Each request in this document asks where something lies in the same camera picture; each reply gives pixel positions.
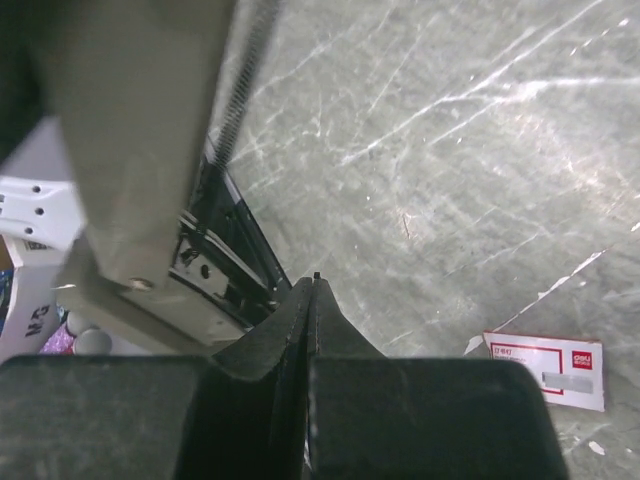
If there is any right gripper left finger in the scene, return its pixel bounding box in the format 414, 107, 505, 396
1, 278, 312, 479

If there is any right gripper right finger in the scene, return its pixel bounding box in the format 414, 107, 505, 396
308, 277, 569, 479

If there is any grey and black stapler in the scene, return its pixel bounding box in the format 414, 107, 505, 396
33, 1, 288, 354

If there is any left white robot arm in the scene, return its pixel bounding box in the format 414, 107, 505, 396
1, 176, 86, 251

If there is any black poker chip case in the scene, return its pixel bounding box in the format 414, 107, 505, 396
1, 235, 113, 361

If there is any red white staple box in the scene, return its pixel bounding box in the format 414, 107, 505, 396
464, 331, 605, 412

